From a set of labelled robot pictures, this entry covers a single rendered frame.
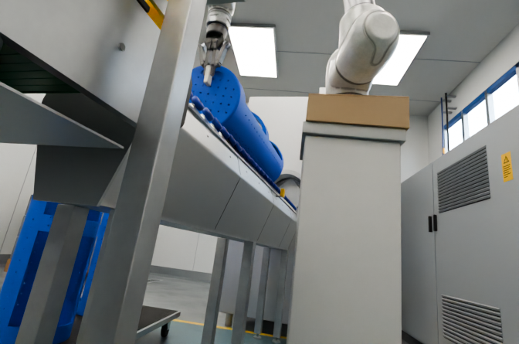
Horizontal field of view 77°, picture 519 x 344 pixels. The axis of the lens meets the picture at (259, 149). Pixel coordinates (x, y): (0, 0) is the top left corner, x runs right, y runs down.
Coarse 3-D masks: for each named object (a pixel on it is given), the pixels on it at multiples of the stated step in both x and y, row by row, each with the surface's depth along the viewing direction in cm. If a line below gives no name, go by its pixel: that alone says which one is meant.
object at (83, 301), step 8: (104, 216) 188; (104, 224) 186; (96, 248) 183; (96, 256) 181; (96, 264) 179; (88, 272) 180; (88, 280) 178; (88, 288) 176; (80, 304) 175; (80, 312) 173
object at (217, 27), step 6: (210, 24) 122; (216, 24) 122; (210, 30) 121; (216, 30) 121; (222, 30) 122; (210, 36) 124; (216, 36) 123; (222, 36) 122; (204, 42) 124; (222, 42) 122
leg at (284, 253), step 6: (282, 252) 248; (288, 252) 251; (282, 258) 247; (282, 264) 245; (282, 270) 244; (282, 276) 243; (282, 282) 241; (282, 288) 240; (282, 294) 239; (276, 300) 238; (282, 300) 238; (276, 306) 237; (282, 306) 236; (276, 312) 236; (282, 312) 236; (276, 318) 234; (282, 318) 237; (276, 324) 233; (276, 330) 232; (276, 336) 231; (276, 342) 229
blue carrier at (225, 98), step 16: (192, 80) 124; (224, 80) 120; (208, 96) 120; (224, 96) 118; (240, 96) 117; (224, 112) 116; (240, 112) 119; (240, 128) 125; (256, 128) 139; (240, 144) 133; (256, 144) 144; (272, 144) 198; (256, 160) 155; (272, 160) 171; (272, 176) 185
